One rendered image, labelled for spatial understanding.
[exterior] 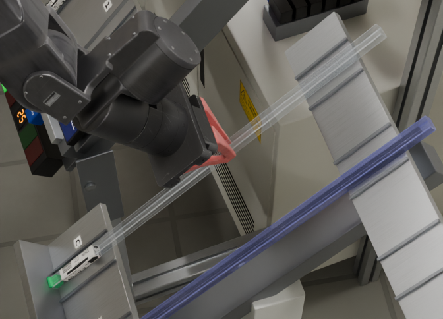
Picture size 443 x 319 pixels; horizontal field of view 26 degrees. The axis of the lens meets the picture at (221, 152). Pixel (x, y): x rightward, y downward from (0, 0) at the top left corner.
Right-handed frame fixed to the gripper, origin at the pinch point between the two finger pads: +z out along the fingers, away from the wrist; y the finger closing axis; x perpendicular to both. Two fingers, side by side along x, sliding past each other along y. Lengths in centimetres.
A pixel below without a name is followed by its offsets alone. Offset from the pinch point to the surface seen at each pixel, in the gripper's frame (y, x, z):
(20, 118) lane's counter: 30.6, 33.9, 6.5
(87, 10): 34.3, 14.5, 3.6
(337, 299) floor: 15, 40, 88
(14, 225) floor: 52, 84, 49
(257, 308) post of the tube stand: -14.2, 7.6, 7.4
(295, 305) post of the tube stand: -14.3, 5.6, 11.8
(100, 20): 31.2, 12.9, 3.6
